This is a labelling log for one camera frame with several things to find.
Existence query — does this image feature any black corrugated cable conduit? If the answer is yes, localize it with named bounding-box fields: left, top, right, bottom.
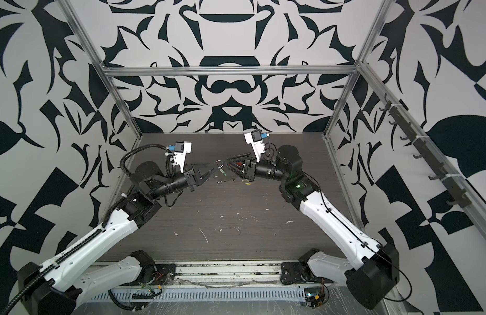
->
left=0, top=143, right=171, bottom=315

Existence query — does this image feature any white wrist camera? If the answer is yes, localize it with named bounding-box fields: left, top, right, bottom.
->
left=244, top=130, right=269, bottom=162
left=166, top=141, right=192, bottom=173

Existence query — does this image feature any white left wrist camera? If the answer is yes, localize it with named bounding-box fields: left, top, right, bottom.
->
left=166, top=141, right=192, bottom=173

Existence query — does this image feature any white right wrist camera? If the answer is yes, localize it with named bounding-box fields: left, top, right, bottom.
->
left=244, top=130, right=269, bottom=162

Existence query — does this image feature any aluminium frame corner post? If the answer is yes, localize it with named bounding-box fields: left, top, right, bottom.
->
left=323, top=0, right=395, bottom=139
left=56, top=0, right=142, bottom=139

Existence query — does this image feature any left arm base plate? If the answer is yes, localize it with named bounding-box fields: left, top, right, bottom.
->
left=145, top=263, right=177, bottom=286

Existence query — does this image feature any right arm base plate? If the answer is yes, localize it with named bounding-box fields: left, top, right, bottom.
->
left=280, top=262, right=322, bottom=286

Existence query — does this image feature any white slotted cable duct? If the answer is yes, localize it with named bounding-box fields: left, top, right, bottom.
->
left=113, top=287, right=305, bottom=303

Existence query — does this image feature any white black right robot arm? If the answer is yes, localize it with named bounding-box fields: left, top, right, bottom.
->
left=225, top=145, right=400, bottom=310

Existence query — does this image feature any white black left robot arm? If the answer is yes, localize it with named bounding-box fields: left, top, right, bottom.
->
left=15, top=161, right=218, bottom=314

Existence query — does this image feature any aluminium frame corner post right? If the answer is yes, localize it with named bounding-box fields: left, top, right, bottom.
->
left=323, top=0, right=395, bottom=139

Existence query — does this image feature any aluminium frame corner post left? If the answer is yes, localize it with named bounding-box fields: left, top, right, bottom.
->
left=56, top=0, right=142, bottom=139

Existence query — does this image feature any black wall hook rail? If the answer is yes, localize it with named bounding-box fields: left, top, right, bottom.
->
left=382, top=94, right=473, bottom=209

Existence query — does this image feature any green lit circuit board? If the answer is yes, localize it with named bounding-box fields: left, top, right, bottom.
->
left=304, top=286, right=327, bottom=308

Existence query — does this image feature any aluminium frame top crossbar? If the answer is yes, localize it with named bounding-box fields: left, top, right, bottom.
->
left=103, top=65, right=356, bottom=77

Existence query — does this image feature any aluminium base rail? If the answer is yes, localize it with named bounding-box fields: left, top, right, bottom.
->
left=85, top=257, right=395, bottom=288

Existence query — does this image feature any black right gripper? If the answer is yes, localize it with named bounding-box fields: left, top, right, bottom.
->
left=228, top=153, right=293, bottom=185

